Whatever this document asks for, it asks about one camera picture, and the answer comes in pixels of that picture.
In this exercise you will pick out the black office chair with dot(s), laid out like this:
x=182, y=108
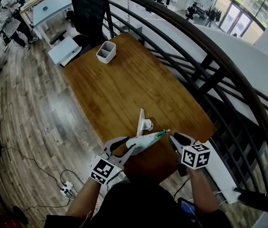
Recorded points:
x=88, y=11

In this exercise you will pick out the person's left forearm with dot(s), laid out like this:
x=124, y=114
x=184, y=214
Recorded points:
x=86, y=198

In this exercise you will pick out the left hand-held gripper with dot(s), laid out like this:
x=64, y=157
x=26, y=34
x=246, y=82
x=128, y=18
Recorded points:
x=105, y=171

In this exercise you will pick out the pale patterned zipper pouch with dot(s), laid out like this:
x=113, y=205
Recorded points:
x=145, y=141

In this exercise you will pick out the person's right forearm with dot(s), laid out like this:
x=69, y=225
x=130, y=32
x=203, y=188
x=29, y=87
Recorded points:
x=202, y=191

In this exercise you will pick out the light wooden table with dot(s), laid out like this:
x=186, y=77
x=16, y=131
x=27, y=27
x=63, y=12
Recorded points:
x=35, y=0

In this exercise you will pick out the white office table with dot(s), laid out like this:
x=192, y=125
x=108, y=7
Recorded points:
x=50, y=7

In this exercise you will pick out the black round floor base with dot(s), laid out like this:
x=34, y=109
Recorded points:
x=20, y=214

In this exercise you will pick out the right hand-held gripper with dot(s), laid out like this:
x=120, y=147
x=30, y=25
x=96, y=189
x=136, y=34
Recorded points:
x=195, y=155

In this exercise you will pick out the glass entrance door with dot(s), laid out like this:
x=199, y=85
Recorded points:
x=237, y=20

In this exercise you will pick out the white phone stand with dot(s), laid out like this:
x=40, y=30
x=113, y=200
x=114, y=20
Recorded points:
x=148, y=124

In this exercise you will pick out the white power strip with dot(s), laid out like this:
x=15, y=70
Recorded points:
x=67, y=189

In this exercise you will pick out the white low cabinet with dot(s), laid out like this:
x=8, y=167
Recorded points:
x=63, y=50

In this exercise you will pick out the blue screen handheld device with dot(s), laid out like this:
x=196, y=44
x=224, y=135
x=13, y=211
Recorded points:
x=186, y=206

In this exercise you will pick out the person's black shirt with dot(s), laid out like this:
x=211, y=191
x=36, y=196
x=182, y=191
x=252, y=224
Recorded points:
x=136, y=205

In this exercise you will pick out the white two-slot pen holder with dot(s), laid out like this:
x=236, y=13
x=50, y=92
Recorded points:
x=105, y=54

